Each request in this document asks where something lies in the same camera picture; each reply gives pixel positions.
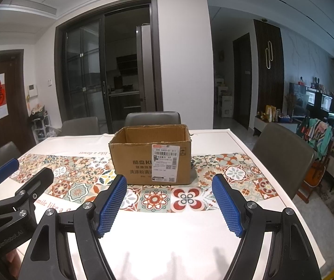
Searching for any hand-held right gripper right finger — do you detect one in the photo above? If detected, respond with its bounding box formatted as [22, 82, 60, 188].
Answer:
[211, 173, 322, 280]

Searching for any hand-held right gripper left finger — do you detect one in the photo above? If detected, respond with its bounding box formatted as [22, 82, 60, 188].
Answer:
[19, 175, 128, 280]

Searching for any brown cardboard box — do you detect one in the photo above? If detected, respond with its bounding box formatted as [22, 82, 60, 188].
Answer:
[109, 124, 193, 186]

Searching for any person's left hand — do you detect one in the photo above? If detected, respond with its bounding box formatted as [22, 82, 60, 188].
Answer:
[0, 249, 23, 273]

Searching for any grey dining chair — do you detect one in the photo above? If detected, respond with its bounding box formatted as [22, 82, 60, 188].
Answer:
[0, 141, 22, 170]
[251, 122, 316, 200]
[124, 111, 182, 129]
[59, 117, 100, 137]

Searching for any white shoe rack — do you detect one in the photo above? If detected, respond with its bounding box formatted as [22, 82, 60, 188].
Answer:
[28, 105, 52, 146]

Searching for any dark wooden entry door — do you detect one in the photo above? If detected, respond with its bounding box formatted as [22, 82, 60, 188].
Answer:
[0, 49, 36, 154]

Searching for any patterned white tablecloth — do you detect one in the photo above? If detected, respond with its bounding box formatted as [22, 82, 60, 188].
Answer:
[0, 130, 310, 280]

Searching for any orange guitar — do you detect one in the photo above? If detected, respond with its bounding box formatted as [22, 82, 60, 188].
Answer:
[302, 160, 326, 188]

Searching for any white television cabinet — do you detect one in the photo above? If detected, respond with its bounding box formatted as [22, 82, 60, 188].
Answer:
[254, 114, 299, 136]

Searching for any white small cabinet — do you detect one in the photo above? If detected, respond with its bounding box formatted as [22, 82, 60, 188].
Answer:
[216, 77, 233, 119]

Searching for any clothes rack with clothes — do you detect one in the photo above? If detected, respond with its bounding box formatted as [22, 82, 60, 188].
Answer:
[297, 117, 334, 205]

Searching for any dark interior door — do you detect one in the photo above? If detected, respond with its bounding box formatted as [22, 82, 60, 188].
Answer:
[232, 32, 252, 130]

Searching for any dark sliding glass door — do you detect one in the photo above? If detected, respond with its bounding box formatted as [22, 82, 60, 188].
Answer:
[54, 0, 163, 136]

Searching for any black television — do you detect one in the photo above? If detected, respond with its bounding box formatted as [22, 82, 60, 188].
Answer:
[289, 82, 310, 107]

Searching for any black upright piano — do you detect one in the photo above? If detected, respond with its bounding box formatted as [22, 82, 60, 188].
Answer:
[307, 89, 334, 123]

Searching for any dark slatted wall panel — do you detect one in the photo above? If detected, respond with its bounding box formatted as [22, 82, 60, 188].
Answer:
[253, 19, 285, 120]

